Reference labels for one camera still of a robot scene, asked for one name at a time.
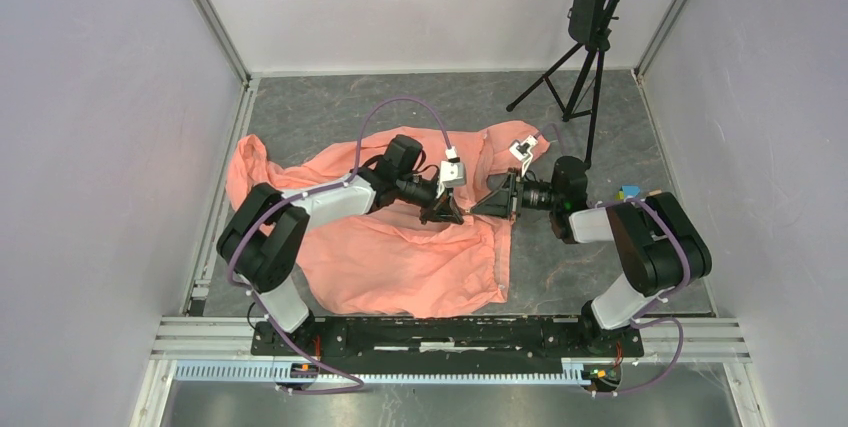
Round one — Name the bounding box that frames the black music stand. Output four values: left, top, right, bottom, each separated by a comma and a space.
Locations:
506, 0, 621, 167

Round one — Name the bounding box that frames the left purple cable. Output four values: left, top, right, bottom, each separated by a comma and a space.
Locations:
226, 95, 460, 396

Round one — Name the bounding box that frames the purple cable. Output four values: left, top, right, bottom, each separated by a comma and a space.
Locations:
536, 122, 693, 399
226, 95, 460, 396

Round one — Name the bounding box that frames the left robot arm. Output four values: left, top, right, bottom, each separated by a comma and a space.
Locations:
216, 134, 466, 355

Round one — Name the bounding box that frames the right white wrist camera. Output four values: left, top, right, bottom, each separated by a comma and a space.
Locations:
509, 135, 538, 177

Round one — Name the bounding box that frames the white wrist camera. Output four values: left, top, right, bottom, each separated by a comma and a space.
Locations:
437, 147, 467, 196
509, 135, 538, 177

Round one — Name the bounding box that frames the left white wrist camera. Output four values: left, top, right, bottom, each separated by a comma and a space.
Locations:
437, 147, 467, 196

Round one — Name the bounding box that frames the blue toy block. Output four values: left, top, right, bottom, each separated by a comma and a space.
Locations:
619, 185, 641, 200

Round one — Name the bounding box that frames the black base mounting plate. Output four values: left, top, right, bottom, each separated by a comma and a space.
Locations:
289, 315, 644, 374

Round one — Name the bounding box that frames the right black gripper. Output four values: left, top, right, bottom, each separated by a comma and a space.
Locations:
470, 167, 561, 221

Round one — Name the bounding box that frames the salmon pink jacket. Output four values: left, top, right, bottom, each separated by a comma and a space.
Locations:
226, 121, 538, 318

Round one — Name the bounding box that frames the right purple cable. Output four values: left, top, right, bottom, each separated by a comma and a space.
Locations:
536, 122, 693, 399

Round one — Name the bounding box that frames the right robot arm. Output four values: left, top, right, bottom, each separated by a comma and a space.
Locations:
471, 156, 712, 355

